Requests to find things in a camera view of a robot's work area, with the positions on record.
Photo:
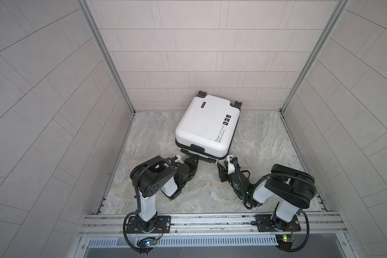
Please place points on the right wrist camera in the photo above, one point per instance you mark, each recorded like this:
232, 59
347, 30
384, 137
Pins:
231, 161

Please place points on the green circuit board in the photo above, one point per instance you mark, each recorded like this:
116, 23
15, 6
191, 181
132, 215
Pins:
285, 241
147, 242

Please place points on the left aluminium corner profile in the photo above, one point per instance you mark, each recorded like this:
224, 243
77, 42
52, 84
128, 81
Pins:
85, 10

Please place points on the right aluminium corner profile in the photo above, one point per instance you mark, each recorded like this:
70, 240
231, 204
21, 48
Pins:
326, 33

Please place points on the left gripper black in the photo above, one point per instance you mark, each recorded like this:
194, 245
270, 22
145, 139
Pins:
193, 166

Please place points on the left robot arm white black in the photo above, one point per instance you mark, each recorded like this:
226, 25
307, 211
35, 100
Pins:
169, 175

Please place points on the aluminium mounting rail frame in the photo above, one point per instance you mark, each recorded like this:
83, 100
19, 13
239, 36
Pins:
211, 230

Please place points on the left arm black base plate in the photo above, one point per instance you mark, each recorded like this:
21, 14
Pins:
158, 224

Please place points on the aluminium corner profile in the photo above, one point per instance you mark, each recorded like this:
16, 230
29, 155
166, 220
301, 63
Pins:
85, 10
326, 33

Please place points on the right green circuit board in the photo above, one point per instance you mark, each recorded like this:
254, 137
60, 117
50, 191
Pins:
285, 241

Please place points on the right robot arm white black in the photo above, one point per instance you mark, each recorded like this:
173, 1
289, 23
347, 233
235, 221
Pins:
295, 188

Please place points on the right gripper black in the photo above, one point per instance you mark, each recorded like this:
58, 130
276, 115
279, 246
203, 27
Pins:
223, 173

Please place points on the left green circuit board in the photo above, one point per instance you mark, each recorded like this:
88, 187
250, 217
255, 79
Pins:
147, 242

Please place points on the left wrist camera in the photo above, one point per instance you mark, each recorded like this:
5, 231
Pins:
176, 160

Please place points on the black and white suitcase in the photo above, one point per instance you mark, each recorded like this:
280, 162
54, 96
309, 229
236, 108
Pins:
207, 128

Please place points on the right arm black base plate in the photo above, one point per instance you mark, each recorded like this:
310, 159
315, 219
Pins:
270, 223

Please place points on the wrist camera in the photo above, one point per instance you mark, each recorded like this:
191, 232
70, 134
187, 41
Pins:
231, 161
176, 160

